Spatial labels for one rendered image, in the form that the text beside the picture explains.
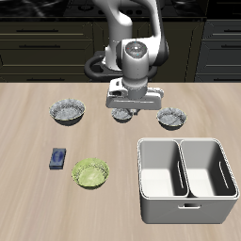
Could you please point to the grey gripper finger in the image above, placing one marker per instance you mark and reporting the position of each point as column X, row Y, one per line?
column 134, row 111

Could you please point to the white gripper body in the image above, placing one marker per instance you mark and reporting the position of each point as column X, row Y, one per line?
column 135, row 101

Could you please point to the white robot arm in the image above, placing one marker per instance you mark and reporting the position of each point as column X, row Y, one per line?
column 135, row 28

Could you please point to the small black bowl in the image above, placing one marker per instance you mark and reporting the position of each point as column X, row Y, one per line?
column 121, row 115

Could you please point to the medium black bowl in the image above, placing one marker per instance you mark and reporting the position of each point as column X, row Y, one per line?
column 171, row 118

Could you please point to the large black bowl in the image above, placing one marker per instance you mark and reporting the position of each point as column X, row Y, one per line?
column 67, row 111

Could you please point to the green bowl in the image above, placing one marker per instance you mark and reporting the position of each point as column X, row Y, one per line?
column 90, row 173

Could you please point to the white two-bin basket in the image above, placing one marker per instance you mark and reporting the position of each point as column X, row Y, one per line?
column 187, row 180

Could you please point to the blue book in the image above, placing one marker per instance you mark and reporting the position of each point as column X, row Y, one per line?
column 57, row 158

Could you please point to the dark kitchen cupboards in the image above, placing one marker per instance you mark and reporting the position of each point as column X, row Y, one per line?
column 40, row 47

